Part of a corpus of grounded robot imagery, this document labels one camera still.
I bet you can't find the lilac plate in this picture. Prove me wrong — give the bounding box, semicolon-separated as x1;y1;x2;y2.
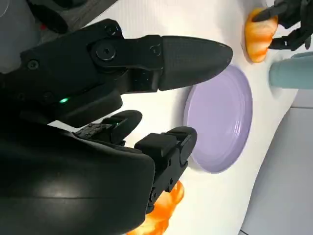
183;65;253;174

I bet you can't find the pale green mug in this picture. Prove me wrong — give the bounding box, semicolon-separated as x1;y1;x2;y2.
269;51;313;90

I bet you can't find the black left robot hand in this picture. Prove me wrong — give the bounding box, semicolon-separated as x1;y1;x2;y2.
251;0;313;51

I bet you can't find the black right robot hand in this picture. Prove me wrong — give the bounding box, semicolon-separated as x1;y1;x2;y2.
0;19;233;235

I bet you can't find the orange and white bread roll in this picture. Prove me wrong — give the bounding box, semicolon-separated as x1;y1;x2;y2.
244;7;279;63
127;181;185;235

